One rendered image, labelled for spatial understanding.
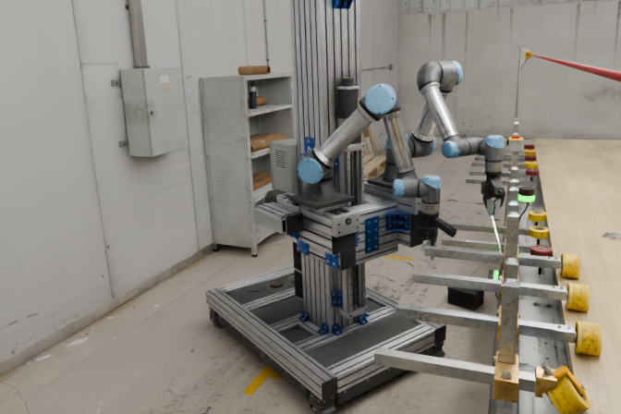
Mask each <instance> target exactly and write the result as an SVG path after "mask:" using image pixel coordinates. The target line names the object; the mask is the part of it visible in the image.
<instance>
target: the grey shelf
mask: <svg viewBox="0 0 621 414"><path fill-rule="evenodd" d="M289 82H290V90H289ZM257 84H258V90H257ZM249 87H256V96H257V97H259V96H264V97H265V98H266V104H265V105H259V106H257V109H250V108H248V98H249V97H250V96H249V91H250V90H249ZM200 89H201V110H202V121H203V132H204V143H205V153H206V164H207V176H208V187H209V197H210V208H211V219H212V231H213V251H215V252H217V251H219V249H218V248H217V244H223V245H230V246H237V247H244V248H251V256H252V257H255V258H256V257H257V256H258V253H257V244H258V243H260V242H261V241H263V240H264V239H265V238H266V237H268V236H270V235H271V234H273V233H275V232H276V231H274V230H272V229H270V228H268V227H266V226H264V225H260V224H258V223H256V222H254V221H253V208H254V209H255V208H258V205H260V204H265V201H264V200H265V197H264V196H265V192H266V190H270V189H272V182H271V183H269V184H267V185H265V186H263V187H261V188H259V189H256V190H254V191H253V182H252V175H253V174H255V173H258V172H260V171H262V170H263V171H265V172H267V173H268V174H269V175H270V174H271V159H270V147H269V148H266V149H262V150H259V151H256V152H252V153H250V136H251V135H255V134H260V131H261V135H262V134H265V133H269V134H270V135H272V134H275V133H280V134H281V135H286V137H287V138H288V139H292V138H295V137H296V130H295V109H294V89H293V73H270V74H268V75H235V76H222V77H210V78H200ZM246 100H247V101H246ZM241 104H242V109H241ZM243 105H244V106H243ZM290 107H291V111H290ZM292 109H293V110H292ZM292 111H293V112H292ZM259 116H260V120H259ZM291 122H292V130H291ZM254 124H255V125H254ZM293 129H294V130H293ZM258 130H259V131H258ZM293 131H294V132H293ZM244 144H245V150H244ZM246 146H247V147H246ZM257 168H258V169H257ZM247 186H248V190H247ZM263 201H264V202H263ZM216 241H217V244H216ZM253 252H254V253H253Z"/></svg>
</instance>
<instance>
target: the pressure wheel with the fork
mask: <svg viewBox="0 0 621 414"><path fill-rule="evenodd" d="M584 393H585V395H583V394H582V393H581V392H580V391H579V390H578V389H577V387H576V386H575V385H574V384H573V383H572V382H571V380H570V379H569V378H568V377H567V376H566V374H565V375H563V376H561V377H559V378H557V387H555V388H553V389H551V390H549V391H547V394H548V396H549V397H550V399H551V401H552V402H553V404H554V406H555V407H556V409H557V410H558V411H559V412H560V413H561V414H579V413H580V412H582V411H584V410H587V409H589V408H590V407H591V402H590V400H589V398H588V396H587V394H586V392H585V390H584Z"/></svg>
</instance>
